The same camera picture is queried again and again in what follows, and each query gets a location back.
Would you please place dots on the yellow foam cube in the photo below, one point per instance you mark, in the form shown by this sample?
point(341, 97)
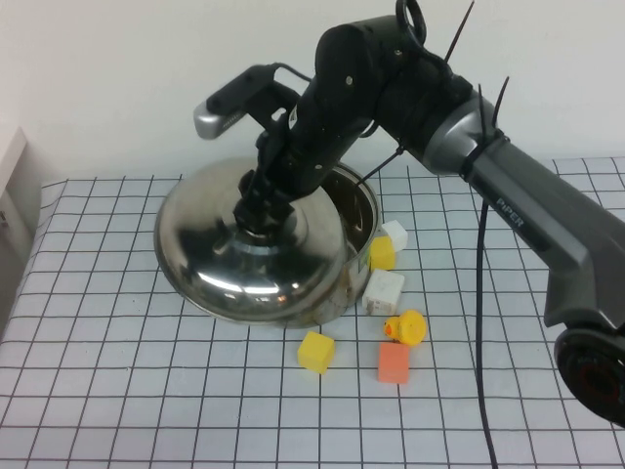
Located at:
point(316, 353)
point(383, 255)

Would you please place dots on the white cabinet side panel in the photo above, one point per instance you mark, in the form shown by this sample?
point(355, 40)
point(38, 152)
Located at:
point(14, 161)

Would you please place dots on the stained white foam cube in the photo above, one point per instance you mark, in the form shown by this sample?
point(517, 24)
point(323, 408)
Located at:
point(384, 292)

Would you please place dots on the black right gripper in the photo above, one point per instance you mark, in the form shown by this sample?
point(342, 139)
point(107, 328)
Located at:
point(312, 146)

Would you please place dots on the stainless steel lid black knob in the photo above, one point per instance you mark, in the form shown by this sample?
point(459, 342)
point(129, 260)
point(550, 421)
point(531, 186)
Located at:
point(229, 273)

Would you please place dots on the small white foam cube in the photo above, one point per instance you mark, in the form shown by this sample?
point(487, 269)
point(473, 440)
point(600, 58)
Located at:
point(396, 235)

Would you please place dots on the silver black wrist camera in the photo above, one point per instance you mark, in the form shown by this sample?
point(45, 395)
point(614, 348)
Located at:
point(220, 115)

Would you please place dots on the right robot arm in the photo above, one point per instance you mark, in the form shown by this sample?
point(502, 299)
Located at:
point(537, 220)

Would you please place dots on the yellow rubber duck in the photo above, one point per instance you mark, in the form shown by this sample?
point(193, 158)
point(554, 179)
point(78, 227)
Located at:
point(409, 328)

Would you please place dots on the orange foam block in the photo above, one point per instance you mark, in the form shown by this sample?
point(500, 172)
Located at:
point(393, 363)

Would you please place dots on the white black grid tablecloth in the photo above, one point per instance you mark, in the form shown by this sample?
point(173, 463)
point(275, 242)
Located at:
point(146, 391)

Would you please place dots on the black zip tie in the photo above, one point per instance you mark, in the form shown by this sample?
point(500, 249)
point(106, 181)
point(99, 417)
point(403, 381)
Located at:
point(459, 31)
point(381, 168)
point(494, 117)

